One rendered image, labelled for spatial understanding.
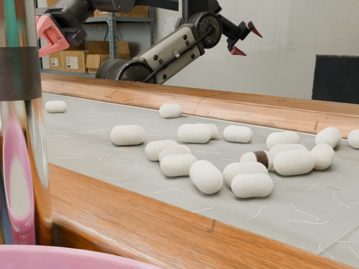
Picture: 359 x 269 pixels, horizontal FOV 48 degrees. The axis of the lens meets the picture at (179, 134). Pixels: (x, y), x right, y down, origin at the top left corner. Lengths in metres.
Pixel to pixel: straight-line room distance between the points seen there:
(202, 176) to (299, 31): 2.34
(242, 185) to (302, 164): 0.07
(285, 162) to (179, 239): 0.17
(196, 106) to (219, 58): 2.33
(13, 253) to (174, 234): 0.07
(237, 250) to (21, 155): 0.10
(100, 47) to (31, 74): 3.29
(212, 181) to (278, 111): 0.26
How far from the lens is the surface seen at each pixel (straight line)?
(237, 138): 0.44
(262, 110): 0.55
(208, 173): 0.29
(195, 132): 0.43
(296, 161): 0.34
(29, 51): 0.18
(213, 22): 1.23
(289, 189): 0.32
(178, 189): 0.31
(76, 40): 0.75
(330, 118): 0.51
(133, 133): 0.43
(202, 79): 3.03
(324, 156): 0.37
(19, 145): 0.19
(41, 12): 0.78
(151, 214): 0.21
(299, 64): 2.60
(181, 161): 0.33
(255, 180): 0.29
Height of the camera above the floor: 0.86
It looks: 14 degrees down
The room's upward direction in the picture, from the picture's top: straight up
